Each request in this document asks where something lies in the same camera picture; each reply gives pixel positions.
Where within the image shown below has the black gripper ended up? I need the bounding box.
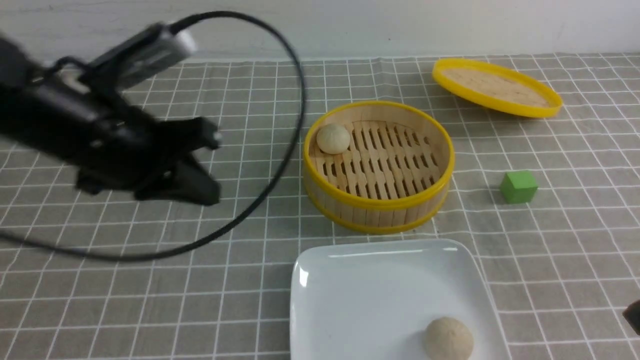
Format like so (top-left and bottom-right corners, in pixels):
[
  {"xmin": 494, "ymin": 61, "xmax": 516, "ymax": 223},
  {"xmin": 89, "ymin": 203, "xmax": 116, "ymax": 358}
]
[{"xmin": 30, "ymin": 80, "xmax": 222, "ymax": 207}]

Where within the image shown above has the steamed bun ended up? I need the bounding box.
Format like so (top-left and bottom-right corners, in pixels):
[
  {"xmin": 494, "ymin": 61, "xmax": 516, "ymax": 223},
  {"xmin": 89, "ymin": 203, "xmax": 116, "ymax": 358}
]
[
  {"xmin": 315, "ymin": 123, "xmax": 351, "ymax": 155},
  {"xmin": 423, "ymin": 316, "xmax": 475, "ymax": 360}
]

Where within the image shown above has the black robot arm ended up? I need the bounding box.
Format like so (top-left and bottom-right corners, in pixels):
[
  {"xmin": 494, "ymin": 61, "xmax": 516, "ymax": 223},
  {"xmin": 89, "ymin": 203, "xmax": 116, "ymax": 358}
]
[{"xmin": 1, "ymin": 38, "xmax": 221, "ymax": 207}]

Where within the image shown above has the white square plate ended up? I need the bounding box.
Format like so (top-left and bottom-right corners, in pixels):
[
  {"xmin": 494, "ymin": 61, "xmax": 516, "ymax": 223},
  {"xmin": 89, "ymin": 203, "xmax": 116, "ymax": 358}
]
[{"xmin": 289, "ymin": 239, "xmax": 511, "ymax": 360}]

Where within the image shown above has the yellow rimmed bamboo steamer basket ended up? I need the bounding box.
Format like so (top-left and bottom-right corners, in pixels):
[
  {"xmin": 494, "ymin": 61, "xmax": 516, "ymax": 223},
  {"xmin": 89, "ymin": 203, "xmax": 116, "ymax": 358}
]
[{"xmin": 301, "ymin": 101, "xmax": 455, "ymax": 234}]

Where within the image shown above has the yellow rimmed bamboo steamer lid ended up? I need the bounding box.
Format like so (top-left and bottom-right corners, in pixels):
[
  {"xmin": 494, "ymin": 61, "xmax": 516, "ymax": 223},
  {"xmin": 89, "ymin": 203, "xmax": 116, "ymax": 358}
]
[{"xmin": 432, "ymin": 58, "xmax": 563, "ymax": 119}]

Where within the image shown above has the green wooden cube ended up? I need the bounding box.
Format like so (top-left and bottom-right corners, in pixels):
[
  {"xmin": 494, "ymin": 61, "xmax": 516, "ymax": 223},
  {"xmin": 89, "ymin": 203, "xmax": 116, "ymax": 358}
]
[{"xmin": 499, "ymin": 170, "xmax": 538, "ymax": 204}]

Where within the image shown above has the grey checked tablecloth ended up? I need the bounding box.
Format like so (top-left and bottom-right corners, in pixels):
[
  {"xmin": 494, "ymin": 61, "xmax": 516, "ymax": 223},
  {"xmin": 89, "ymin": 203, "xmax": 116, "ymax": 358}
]
[{"xmin": 0, "ymin": 53, "xmax": 640, "ymax": 360}]

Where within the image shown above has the black camera cable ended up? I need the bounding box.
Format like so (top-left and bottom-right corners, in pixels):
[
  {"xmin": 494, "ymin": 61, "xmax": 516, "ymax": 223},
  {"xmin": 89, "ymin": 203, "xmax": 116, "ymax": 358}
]
[{"xmin": 0, "ymin": 11, "xmax": 307, "ymax": 263}]

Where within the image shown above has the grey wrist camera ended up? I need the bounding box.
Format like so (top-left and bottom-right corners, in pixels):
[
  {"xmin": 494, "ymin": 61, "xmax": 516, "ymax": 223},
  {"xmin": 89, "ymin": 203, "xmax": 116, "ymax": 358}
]
[{"xmin": 89, "ymin": 22, "xmax": 198, "ymax": 90}]

